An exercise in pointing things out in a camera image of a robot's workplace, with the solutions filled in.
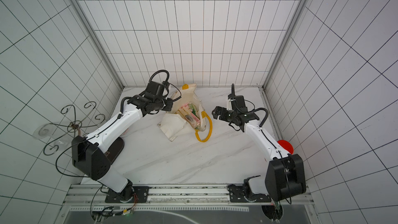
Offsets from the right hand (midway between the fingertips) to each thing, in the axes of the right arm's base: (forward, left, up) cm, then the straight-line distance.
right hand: (220, 110), depth 86 cm
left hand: (-1, +29, +4) cm, 29 cm away
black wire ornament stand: (-23, +62, +16) cm, 68 cm away
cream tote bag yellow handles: (+8, +21, -12) cm, 25 cm away
